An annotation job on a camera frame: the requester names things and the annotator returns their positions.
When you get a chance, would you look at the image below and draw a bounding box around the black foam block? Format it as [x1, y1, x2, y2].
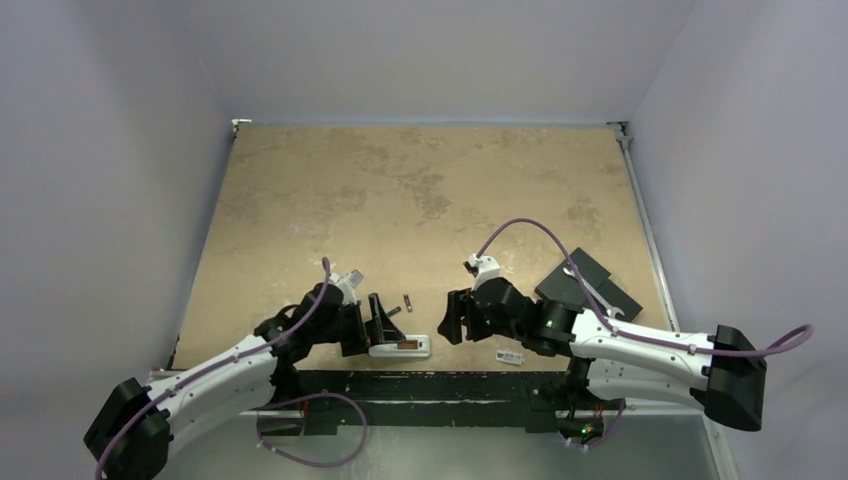
[534, 248, 643, 322]

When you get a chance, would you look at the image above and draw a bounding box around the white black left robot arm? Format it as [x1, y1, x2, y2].
[84, 284, 406, 479]

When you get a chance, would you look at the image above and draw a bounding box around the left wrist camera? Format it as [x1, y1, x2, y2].
[330, 269, 364, 296]

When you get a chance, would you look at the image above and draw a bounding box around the white battery cover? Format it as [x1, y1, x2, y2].
[495, 350, 524, 366]

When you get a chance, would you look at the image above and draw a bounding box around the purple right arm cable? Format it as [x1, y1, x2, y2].
[475, 219, 815, 359]

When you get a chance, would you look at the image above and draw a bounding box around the silver open-end wrench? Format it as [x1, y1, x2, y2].
[563, 267, 624, 320]

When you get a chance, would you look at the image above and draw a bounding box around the white remote control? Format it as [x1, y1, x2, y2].
[368, 335, 432, 359]

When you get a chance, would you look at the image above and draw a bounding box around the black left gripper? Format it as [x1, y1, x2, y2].
[310, 292, 403, 355]

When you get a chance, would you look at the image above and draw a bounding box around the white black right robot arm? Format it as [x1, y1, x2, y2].
[437, 278, 767, 432]

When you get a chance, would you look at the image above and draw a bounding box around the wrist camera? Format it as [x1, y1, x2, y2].
[330, 269, 364, 296]
[463, 254, 500, 290]

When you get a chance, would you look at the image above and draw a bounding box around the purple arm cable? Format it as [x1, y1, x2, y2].
[475, 219, 815, 359]
[94, 256, 333, 480]

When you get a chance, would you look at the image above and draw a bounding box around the aluminium frame base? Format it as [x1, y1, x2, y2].
[161, 371, 739, 479]

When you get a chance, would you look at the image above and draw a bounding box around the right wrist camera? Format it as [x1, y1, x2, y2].
[463, 254, 500, 290]

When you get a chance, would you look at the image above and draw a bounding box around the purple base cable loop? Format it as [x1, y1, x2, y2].
[256, 390, 371, 470]

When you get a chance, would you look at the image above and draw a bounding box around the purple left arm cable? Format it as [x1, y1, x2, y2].
[94, 256, 333, 480]

